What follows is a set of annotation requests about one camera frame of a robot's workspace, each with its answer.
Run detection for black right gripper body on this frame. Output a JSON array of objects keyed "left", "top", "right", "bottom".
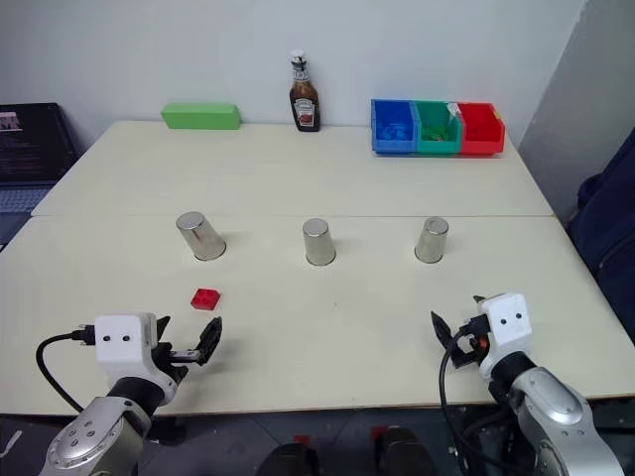
[{"left": 449, "top": 313, "right": 493, "bottom": 370}]

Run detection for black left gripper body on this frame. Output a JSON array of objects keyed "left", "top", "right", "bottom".
[{"left": 148, "top": 340, "right": 204, "bottom": 385}]

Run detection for red toy brick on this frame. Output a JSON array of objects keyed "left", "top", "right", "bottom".
[{"left": 190, "top": 287, "right": 223, "bottom": 312}]

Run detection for steel cup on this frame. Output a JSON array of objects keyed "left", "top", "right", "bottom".
[
  {"left": 175, "top": 210, "right": 228, "bottom": 263},
  {"left": 302, "top": 217, "right": 337, "bottom": 267},
  {"left": 414, "top": 216, "right": 450, "bottom": 265}
]

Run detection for dark rounded shape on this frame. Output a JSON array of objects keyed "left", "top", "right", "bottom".
[
  {"left": 255, "top": 442, "right": 320, "bottom": 476},
  {"left": 372, "top": 427, "right": 429, "bottom": 476}
]

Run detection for dark blue jacket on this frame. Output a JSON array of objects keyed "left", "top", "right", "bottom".
[{"left": 568, "top": 127, "right": 635, "bottom": 344}]

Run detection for green plastic bin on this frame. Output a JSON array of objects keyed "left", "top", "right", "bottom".
[{"left": 411, "top": 100, "right": 464, "bottom": 156}]

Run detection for red plastic bin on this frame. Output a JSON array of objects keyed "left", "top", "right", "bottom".
[{"left": 455, "top": 101, "right": 507, "bottom": 156}]

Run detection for green pieces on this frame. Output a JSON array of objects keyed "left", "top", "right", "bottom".
[{"left": 421, "top": 123, "right": 454, "bottom": 142}]

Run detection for blue plastic bin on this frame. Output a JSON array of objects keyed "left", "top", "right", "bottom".
[{"left": 369, "top": 98, "right": 417, "bottom": 156}]

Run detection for green rectangular box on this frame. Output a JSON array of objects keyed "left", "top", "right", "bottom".
[{"left": 160, "top": 102, "right": 243, "bottom": 132}]

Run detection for grey partition board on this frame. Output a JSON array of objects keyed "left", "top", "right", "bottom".
[{"left": 517, "top": 0, "right": 635, "bottom": 225}]

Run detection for dark laptop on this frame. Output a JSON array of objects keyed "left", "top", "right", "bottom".
[{"left": 0, "top": 102, "right": 79, "bottom": 252}]

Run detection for ketchup bottle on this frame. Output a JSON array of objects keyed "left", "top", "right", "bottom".
[{"left": 289, "top": 49, "right": 322, "bottom": 134}]

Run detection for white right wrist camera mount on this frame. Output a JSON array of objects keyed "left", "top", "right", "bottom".
[{"left": 477, "top": 293, "right": 535, "bottom": 371}]

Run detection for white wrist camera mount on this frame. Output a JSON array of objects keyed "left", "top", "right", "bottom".
[
  {"left": 477, "top": 293, "right": 535, "bottom": 371},
  {"left": 93, "top": 312, "right": 159, "bottom": 379}
]

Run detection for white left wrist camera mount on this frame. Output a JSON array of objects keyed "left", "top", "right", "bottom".
[{"left": 93, "top": 312, "right": 159, "bottom": 379}]

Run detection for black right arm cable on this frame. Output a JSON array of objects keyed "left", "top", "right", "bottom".
[{"left": 438, "top": 334, "right": 502, "bottom": 476}]

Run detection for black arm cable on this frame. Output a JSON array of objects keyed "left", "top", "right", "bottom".
[
  {"left": 35, "top": 325, "right": 98, "bottom": 414},
  {"left": 438, "top": 334, "right": 502, "bottom": 476}
]

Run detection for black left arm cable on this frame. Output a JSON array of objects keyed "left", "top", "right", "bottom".
[{"left": 35, "top": 325, "right": 98, "bottom": 414}]

